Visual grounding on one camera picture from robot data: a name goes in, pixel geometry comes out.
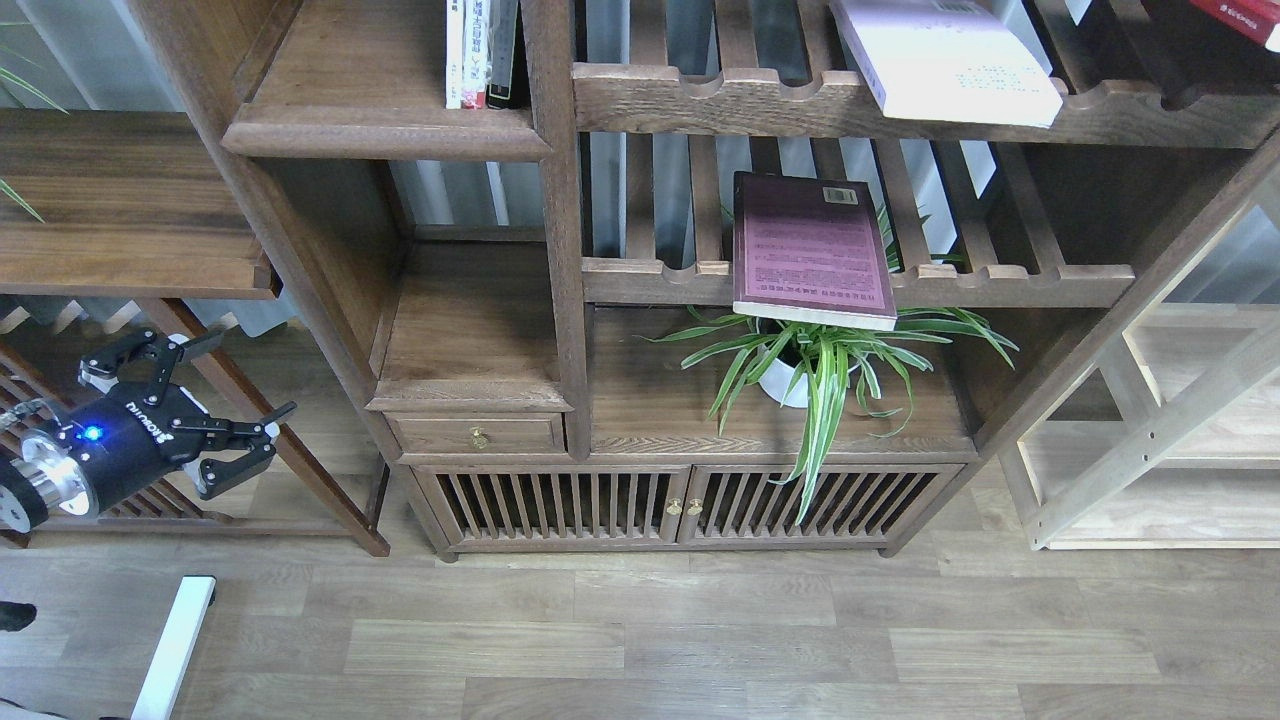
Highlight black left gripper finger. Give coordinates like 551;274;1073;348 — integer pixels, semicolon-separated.
78;328;224;401
170;402;297;500

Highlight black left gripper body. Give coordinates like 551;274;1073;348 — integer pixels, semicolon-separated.
15;383;211;521

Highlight dark book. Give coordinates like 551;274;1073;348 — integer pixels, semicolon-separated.
486;0;530;109

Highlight white and red book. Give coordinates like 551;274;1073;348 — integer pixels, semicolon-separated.
461;0;492;109

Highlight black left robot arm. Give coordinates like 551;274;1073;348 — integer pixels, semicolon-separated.
1;328;297;532

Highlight light wooden shelf unit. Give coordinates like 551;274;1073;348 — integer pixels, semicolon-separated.
1000;199;1279;550

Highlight dark wooden side table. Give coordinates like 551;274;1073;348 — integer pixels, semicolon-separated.
1;108;389;557

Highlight small wooden drawer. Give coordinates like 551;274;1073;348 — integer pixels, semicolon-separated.
385;413;564;454

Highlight white metal bar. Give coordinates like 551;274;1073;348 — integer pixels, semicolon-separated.
131;575;216;719

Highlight left slatted cabinet door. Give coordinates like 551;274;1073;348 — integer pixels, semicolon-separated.
413;465;691;552

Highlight slatted cabinet door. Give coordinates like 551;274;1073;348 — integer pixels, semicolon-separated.
413;465;691;552
664;464;963;555

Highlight green plant leaves at left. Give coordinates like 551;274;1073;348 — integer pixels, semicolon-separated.
1;64;69;223

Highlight dark wooden bookshelf cabinet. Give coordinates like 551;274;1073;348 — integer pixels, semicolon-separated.
131;1;1277;560

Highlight right slatted cabinet door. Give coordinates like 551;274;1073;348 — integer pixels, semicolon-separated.
664;464;963;555

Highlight white plant pot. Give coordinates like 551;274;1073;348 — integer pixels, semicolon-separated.
759;323;858;407

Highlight green spider plant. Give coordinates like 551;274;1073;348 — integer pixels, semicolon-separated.
646;205;1020;525

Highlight purple book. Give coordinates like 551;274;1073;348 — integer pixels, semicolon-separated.
732;170;899;331

